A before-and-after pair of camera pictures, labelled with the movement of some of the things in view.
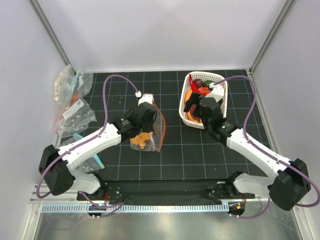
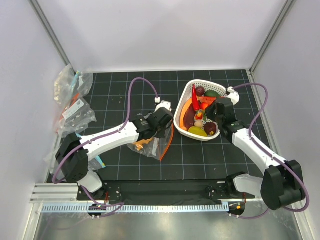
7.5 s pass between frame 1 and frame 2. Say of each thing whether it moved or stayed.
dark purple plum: moved
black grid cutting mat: stayed
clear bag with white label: stayed
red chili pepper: moved
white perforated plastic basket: moved
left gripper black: moved
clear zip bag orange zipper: moved
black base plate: stayed
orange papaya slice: moved
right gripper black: moved
